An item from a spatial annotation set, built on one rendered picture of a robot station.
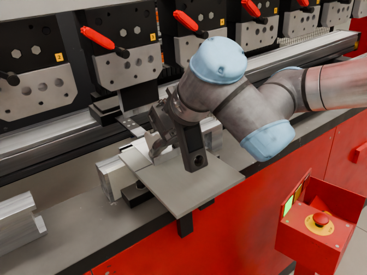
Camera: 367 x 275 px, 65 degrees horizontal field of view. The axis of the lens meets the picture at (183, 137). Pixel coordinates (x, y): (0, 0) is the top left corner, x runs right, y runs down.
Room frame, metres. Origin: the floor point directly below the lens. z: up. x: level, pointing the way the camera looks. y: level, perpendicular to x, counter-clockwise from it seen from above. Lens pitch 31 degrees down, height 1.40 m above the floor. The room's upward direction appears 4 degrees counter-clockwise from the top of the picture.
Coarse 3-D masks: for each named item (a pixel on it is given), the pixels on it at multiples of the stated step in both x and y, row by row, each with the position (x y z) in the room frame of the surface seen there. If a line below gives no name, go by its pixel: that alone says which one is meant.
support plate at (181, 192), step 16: (128, 160) 0.57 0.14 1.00; (144, 160) 0.57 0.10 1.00; (176, 160) 0.55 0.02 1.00; (208, 160) 0.55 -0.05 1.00; (144, 176) 0.50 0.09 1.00; (160, 176) 0.50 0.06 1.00; (176, 176) 0.50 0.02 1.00; (192, 176) 0.49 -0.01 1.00; (208, 176) 0.49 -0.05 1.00; (224, 176) 0.48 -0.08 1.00; (240, 176) 0.48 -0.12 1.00; (160, 192) 0.45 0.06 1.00; (176, 192) 0.45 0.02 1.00; (192, 192) 0.44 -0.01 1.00; (208, 192) 0.44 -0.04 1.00; (176, 208) 0.40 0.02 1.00; (192, 208) 0.40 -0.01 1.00
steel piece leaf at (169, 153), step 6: (138, 144) 0.64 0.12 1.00; (144, 144) 0.64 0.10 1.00; (138, 150) 0.61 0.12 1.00; (144, 150) 0.61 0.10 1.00; (168, 150) 0.60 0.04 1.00; (174, 150) 0.57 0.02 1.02; (162, 156) 0.55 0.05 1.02; (168, 156) 0.56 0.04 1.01; (174, 156) 0.57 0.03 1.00; (156, 162) 0.54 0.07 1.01; (162, 162) 0.55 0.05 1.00
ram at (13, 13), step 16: (0, 0) 0.51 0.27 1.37; (16, 0) 0.52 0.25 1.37; (32, 0) 0.53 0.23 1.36; (48, 0) 0.55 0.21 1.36; (64, 0) 0.56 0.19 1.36; (80, 0) 0.58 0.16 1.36; (96, 0) 0.59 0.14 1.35; (112, 0) 0.61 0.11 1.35; (128, 0) 0.63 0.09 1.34; (144, 0) 0.65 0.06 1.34; (0, 16) 0.50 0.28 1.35; (16, 16) 0.52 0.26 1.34
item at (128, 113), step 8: (152, 80) 0.68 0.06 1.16; (128, 88) 0.64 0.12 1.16; (136, 88) 0.65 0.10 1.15; (144, 88) 0.66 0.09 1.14; (152, 88) 0.67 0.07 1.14; (120, 96) 0.63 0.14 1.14; (128, 96) 0.64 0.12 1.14; (136, 96) 0.65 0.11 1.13; (144, 96) 0.66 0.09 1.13; (152, 96) 0.67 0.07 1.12; (120, 104) 0.64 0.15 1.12; (128, 104) 0.64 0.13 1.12; (136, 104) 0.65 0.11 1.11; (144, 104) 0.66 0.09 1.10; (152, 104) 0.68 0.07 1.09; (128, 112) 0.64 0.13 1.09; (136, 112) 0.66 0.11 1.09
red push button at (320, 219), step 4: (312, 216) 0.53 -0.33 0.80; (316, 216) 0.52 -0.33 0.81; (320, 216) 0.52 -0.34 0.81; (324, 216) 0.52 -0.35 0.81; (316, 220) 0.51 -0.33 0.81; (320, 220) 0.51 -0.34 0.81; (324, 220) 0.51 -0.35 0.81; (328, 220) 0.51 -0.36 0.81; (316, 224) 0.51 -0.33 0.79; (320, 224) 0.50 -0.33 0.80; (324, 224) 0.50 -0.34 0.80
